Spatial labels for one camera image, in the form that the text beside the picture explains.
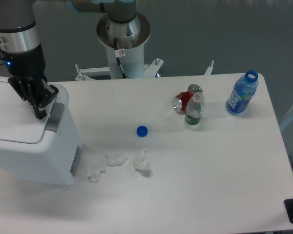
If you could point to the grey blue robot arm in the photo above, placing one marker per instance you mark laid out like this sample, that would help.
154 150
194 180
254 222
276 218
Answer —
21 49

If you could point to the blue bottle cap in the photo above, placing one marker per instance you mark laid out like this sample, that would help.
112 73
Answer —
142 131

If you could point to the crushed red soda can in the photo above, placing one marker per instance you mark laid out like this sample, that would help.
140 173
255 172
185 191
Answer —
179 103

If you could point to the blue plastic bottle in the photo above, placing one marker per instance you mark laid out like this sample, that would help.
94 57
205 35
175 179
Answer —
243 91

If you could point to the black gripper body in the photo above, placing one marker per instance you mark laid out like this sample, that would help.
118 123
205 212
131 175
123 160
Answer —
30 63

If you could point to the small clear green-label bottle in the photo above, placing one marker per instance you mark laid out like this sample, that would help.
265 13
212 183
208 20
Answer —
194 108

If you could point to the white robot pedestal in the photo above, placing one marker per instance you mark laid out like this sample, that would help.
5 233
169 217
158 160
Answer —
124 44

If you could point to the crumpled white tissue left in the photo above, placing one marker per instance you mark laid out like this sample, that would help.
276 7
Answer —
110 159

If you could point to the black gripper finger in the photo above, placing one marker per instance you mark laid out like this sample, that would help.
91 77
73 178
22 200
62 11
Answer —
25 88
41 94

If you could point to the crumpled white tissue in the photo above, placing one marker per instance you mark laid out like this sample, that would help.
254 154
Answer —
139 161
110 159

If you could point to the white trash can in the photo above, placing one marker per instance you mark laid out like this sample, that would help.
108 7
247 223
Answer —
42 150

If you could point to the crumpled white tissue right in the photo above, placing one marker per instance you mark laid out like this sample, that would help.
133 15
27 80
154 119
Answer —
139 161

